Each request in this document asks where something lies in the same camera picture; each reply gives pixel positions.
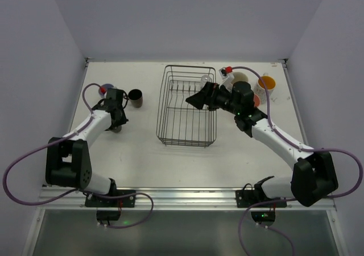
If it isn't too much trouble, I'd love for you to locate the pink plastic cup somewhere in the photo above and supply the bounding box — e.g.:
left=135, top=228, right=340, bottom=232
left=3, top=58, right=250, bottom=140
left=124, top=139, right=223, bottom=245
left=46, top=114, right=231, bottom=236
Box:
left=253, top=94, right=260, bottom=108

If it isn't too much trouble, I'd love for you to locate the lavender plastic cup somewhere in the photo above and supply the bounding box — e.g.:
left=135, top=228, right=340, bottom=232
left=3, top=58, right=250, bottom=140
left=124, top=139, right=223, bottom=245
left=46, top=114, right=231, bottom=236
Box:
left=101, top=83, right=114, bottom=90

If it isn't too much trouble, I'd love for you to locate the brown ceramic mug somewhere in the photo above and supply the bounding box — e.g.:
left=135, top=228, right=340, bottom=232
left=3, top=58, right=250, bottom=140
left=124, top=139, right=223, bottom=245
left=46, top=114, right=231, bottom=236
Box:
left=128, top=89, right=143, bottom=108

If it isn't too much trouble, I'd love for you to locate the white floral mug orange inside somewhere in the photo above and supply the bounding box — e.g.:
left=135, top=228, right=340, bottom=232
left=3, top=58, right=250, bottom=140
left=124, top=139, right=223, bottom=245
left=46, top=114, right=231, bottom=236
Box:
left=253, top=73, right=276, bottom=104

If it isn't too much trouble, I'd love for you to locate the cream patterned large mug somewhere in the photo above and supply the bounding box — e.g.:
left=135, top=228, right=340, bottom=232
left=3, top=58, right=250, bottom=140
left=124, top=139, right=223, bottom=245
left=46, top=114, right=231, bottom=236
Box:
left=231, top=71, right=249, bottom=85

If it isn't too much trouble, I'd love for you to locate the black ceramic mug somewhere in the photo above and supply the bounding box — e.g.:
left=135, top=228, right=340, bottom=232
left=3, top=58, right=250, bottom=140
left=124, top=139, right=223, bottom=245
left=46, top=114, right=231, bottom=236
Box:
left=110, top=125, right=122, bottom=133

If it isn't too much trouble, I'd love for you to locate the clear glass cup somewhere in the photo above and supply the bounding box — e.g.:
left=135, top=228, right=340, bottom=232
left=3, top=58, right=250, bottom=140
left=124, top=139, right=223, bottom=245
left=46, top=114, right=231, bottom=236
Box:
left=200, top=75, right=212, bottom=89

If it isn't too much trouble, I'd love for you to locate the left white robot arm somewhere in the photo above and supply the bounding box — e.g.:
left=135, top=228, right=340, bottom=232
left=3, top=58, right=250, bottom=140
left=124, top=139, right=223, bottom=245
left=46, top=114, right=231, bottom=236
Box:
left=45, top=88, right=128, bottom=196

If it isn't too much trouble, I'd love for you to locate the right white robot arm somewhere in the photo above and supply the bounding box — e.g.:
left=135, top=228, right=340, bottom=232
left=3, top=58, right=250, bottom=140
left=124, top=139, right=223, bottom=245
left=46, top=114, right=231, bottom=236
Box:
left=186, top=81, right=338, bottom=207

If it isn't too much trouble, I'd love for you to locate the dark wire dish rack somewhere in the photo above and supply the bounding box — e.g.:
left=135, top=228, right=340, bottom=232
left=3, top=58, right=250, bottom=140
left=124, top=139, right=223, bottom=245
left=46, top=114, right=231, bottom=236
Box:
left=156, top=65, right=217, bottom=147

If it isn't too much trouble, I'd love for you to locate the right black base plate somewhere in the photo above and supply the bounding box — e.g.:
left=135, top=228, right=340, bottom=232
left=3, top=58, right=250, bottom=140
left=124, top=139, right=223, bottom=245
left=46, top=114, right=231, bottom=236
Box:
left=235, top=181, right=287, bottom=208

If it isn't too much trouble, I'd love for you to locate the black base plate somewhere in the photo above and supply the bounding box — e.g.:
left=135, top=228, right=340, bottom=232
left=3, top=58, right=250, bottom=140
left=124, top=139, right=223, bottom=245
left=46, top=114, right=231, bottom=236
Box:
left=235, top=181, right=287, bottom=208
left=85, top=189, right=136, bottom=208

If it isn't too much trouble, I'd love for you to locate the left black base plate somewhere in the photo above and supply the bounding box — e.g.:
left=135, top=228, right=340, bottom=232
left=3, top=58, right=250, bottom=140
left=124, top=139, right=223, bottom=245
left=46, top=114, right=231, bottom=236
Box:
left=85, top=189, right=136, bottom=208

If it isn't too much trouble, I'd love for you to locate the aluminium mounting rail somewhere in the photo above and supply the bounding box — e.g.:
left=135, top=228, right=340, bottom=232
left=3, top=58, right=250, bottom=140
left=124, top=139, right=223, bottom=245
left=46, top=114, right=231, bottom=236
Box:
left=39, top=187, right=336, bottom=211

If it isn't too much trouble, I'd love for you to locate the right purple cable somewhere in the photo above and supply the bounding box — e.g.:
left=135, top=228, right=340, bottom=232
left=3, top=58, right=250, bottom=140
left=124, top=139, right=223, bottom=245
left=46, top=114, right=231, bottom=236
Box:
left=229, top=65, right=364, bottom=256

